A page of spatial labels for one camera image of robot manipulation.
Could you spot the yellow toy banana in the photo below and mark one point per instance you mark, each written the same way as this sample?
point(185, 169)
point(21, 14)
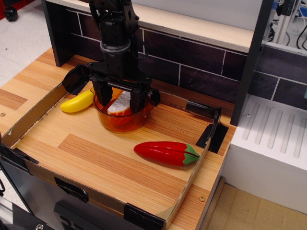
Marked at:
point(78, 103)

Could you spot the transparent orange plastic pot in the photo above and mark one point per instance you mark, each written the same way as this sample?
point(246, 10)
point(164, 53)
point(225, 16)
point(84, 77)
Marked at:
point(137, 120)

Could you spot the black caster wheel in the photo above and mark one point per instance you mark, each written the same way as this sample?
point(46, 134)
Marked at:
point(11, 14)

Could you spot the cardboard fence with black tape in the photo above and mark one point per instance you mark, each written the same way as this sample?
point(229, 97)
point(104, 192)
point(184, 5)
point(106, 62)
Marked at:
point(123, 189)

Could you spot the dark frame wooden shelf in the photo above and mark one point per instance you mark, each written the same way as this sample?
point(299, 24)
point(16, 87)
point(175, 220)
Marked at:
point(184, 54)

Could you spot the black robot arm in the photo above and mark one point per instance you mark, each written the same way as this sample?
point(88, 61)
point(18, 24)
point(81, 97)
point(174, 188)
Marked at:
point(117, 24)

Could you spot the black device lower left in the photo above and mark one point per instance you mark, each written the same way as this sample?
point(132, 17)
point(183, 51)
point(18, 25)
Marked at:
point(52, 205)

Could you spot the orange white toy sushi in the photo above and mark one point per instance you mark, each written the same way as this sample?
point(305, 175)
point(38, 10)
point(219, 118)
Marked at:
point(119, 111)

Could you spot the red toy chili pepper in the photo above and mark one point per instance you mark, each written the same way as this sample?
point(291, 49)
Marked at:
point(175, 153)

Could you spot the white ridged sink block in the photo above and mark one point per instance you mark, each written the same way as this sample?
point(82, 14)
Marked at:
point(267, 156)

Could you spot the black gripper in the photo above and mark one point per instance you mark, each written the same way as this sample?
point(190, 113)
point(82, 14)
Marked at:
point(119, 69)

